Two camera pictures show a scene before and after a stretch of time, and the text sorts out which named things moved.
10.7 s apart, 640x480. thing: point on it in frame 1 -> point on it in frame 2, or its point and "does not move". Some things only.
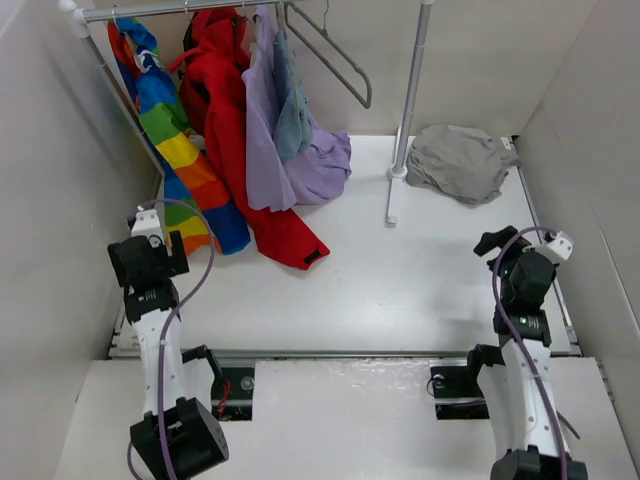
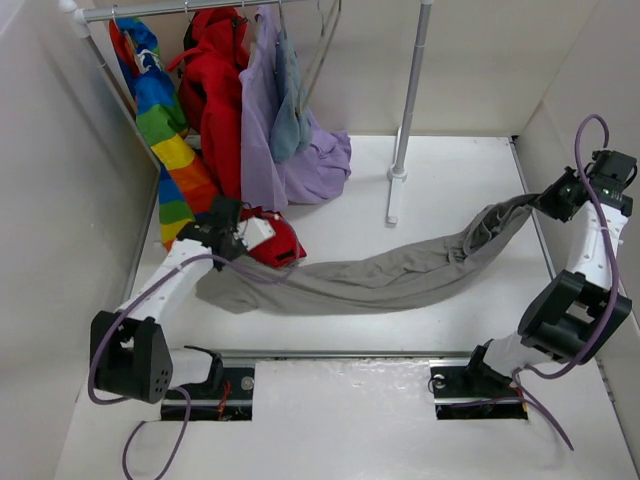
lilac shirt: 275,182 does not move
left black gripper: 175,261 -> 240,250
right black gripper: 489,240 -> 546,200
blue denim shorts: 293,128 does not move
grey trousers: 459,164 -> 487,238
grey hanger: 324,33 -> 303,99
